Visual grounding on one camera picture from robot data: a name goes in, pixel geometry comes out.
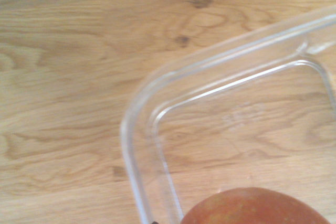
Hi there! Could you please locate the clear plastic container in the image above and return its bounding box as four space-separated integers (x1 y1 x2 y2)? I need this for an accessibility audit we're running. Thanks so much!
120 5 336 224

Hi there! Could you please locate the red apple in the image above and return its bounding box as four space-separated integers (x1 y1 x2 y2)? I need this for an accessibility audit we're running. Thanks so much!
180 187 332 224

